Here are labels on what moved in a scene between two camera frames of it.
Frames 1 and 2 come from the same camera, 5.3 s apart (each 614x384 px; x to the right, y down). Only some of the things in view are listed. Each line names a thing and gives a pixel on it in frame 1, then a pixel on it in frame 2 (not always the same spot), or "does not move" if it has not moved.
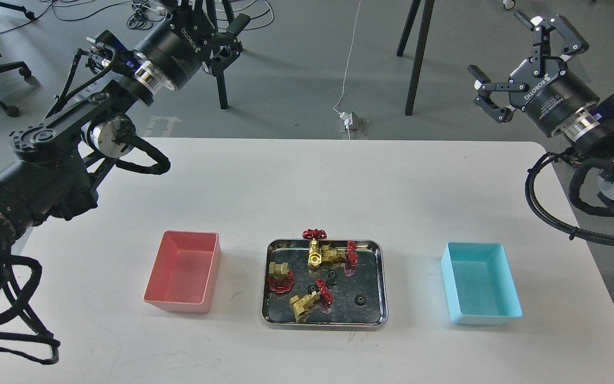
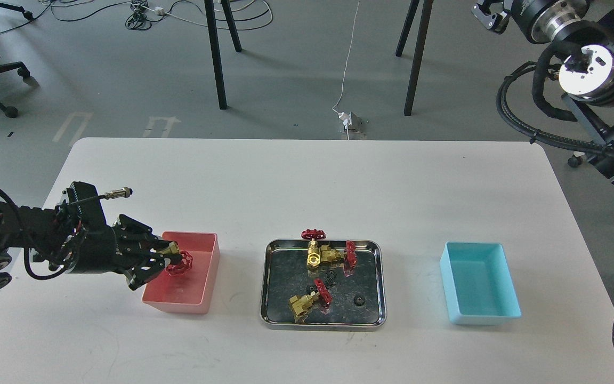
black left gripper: x=177 y=50 to x=95 y=248
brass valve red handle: x=280 y=280 to x=185 y=264
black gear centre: x=332 y=278 does not move
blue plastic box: x=479 y=285 does not move
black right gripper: x=552 y=98 to x=533 y=16
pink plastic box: x=186 y=275 does not move
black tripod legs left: x=212 y=7 does not move
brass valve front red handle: x=301 y=304 does not move
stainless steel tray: x=331 y=284 does not move
